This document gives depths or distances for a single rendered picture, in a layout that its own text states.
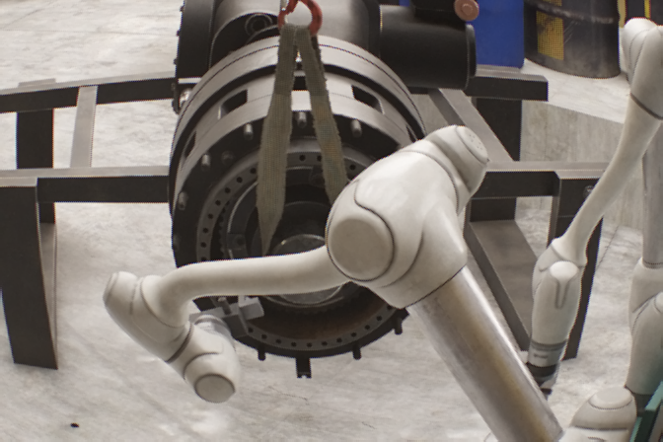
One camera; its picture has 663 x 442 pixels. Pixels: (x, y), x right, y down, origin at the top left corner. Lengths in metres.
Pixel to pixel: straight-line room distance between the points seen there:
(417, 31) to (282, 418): 1.20
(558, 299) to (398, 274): 0.71
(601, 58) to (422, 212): 3.98
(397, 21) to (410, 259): 2.28
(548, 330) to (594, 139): 2.76
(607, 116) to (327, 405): 1.93
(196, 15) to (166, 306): 1.82
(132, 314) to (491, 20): 3.38
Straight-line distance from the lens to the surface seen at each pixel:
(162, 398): 3.88
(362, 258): 1.88
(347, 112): 2.73
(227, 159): 2.71
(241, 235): 2.81
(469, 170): 2.04
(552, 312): 2.55
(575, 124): 5.29
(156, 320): 2.32
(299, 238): 2.66
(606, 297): 4.68
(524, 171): 3.93
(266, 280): 2.23
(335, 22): 3.64
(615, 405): 2.16
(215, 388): 2.34
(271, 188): 2.66
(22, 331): 3.93
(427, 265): 1.91
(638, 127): 2.45
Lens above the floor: 1.92
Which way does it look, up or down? 20 degrees down
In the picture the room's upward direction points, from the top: 2 degrees clockwise
